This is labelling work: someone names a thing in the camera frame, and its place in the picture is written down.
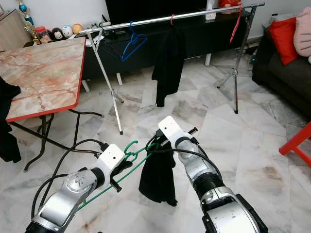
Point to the white round plush toy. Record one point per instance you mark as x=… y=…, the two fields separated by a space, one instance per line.
x=68 y=31

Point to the light wooden sideboard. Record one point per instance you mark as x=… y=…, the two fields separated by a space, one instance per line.
x=13 y=33

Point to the white pink tissue box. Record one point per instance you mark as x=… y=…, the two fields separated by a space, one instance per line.
x=212 y=10

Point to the green plastic hanger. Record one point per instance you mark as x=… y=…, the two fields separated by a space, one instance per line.
x=138 y=154

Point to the red plastic hanger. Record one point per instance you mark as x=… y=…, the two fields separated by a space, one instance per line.
x=235 y=30

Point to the black round plush toy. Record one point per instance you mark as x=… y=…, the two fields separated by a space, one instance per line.
x=57 y=34

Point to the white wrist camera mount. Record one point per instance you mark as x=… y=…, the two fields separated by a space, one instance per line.
x=112 y=158
x=172 y=130

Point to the black flat television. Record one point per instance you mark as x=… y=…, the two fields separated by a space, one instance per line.
x=155 y=9

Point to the blue plastic hanger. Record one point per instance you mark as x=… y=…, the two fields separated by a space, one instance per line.
x=134 y=39

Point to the red laughing Buddha statue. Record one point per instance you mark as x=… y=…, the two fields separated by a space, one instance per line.
x=231 y=5

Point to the yellow round plush toy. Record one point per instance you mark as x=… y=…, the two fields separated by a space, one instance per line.
x=78 y=29

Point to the dark grey sofa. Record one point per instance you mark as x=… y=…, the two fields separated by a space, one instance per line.
x=286 y=82

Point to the gold trophy with blue ball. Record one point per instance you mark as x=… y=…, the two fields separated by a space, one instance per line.
x=26 y=17

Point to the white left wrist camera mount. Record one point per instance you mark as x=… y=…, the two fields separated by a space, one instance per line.
x=112 y=158

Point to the marble table with red edge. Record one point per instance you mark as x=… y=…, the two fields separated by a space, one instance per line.
x=43 y=73

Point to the black TV cabinet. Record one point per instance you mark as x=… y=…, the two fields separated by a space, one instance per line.
x=204 y=39

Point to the red cushion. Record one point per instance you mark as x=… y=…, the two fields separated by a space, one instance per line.
x=284 y=41

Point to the pink plastic hanger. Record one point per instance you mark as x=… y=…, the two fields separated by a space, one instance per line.
x=172 y=19

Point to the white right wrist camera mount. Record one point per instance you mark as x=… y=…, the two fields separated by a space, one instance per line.
x=172 y=130

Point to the black knit garment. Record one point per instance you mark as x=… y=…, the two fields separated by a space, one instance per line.
x=158 y=177

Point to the clear jar with red lid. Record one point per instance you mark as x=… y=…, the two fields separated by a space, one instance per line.
x=43 y=36

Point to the silver clothes rack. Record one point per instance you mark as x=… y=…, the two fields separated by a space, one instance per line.
x=155 y=20

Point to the red plastic stool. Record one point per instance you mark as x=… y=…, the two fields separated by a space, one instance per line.
x=299 y=143

